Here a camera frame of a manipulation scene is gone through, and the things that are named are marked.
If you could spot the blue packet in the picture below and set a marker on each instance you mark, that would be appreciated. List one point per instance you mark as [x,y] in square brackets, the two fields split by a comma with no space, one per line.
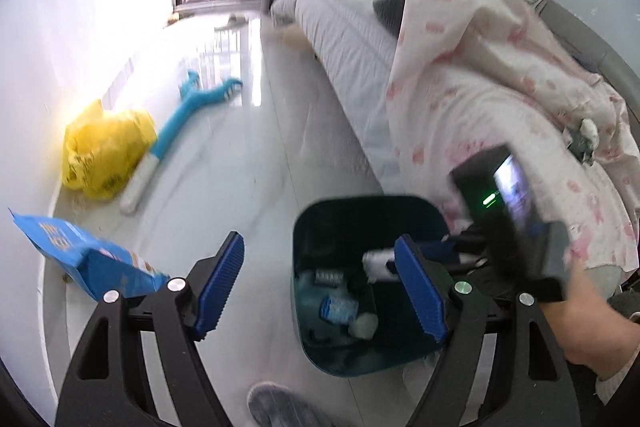
[75,252]

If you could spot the grey slipper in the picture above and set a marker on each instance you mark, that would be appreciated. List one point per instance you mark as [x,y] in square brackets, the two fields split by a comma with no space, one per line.
[285,407]
[231,23]

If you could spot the blue white tissue pack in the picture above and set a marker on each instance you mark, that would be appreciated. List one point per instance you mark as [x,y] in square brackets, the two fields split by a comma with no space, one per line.
[340,307]

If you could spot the white quilted mattress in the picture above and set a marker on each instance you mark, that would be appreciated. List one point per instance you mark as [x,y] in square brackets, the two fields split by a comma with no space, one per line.
[340,32]

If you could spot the small orange floor item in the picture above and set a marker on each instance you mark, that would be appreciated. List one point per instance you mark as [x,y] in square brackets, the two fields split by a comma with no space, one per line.
[173,18]

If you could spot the dark teal trash bin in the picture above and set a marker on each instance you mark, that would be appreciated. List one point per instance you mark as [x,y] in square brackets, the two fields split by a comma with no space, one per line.
[350,227]

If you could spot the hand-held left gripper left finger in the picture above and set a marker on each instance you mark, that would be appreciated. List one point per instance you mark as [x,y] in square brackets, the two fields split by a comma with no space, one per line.
[220,287]

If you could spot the pale green fleece blanket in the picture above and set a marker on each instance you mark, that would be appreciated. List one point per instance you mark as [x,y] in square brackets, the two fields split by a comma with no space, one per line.
[602,277]

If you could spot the black remote control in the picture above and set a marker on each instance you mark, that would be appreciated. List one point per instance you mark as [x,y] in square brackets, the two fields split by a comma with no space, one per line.
[328,279]

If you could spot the person's right hand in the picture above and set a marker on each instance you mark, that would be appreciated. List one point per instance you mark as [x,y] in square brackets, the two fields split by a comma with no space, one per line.
[590,327]

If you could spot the person's right forearm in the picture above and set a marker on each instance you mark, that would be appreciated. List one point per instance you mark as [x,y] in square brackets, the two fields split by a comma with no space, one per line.
[620,382]

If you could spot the yellow plastic bag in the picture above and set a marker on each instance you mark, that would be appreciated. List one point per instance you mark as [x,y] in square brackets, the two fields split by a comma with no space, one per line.
[100,147]

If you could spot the pink printed bed sheet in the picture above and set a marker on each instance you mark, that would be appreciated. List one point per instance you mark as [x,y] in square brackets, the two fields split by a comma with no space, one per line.
[500,107]

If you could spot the dark green wrapper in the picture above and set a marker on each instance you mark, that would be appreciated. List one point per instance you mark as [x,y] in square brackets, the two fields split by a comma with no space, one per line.
[580,142]

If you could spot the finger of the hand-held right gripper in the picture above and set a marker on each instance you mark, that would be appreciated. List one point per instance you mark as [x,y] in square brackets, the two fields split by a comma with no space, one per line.
[470,263]
[435,249]

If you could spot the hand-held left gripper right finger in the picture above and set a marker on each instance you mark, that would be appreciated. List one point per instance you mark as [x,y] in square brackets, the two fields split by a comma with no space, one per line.
[420,292]

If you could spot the white paper ball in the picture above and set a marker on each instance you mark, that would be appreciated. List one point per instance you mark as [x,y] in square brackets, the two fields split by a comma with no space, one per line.
[365,327]

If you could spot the grey bed headboard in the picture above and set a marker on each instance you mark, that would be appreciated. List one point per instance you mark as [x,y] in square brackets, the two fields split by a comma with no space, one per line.
[590,37]

